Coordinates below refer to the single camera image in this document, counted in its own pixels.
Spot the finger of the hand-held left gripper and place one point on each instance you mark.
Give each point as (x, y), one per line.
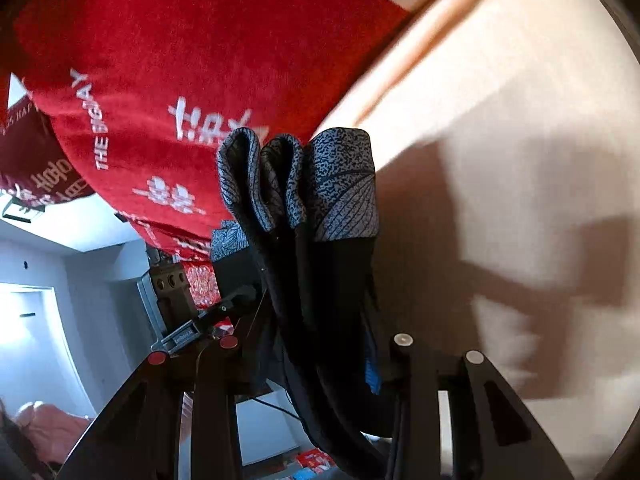
(235, 275)

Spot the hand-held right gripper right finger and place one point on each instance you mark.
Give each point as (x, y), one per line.
(374, 377)

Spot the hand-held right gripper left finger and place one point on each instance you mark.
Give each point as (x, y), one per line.
(215, 410)

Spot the black pants with grey waistband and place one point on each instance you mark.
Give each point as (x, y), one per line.
(320, 285)

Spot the red box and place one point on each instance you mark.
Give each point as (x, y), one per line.
(315, 460)

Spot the white door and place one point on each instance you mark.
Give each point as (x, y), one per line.
(30, 350)

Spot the pink cloth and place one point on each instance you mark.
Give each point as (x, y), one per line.
(55, 430)

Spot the red printed blanket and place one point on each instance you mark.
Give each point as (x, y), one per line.
(200, 60)

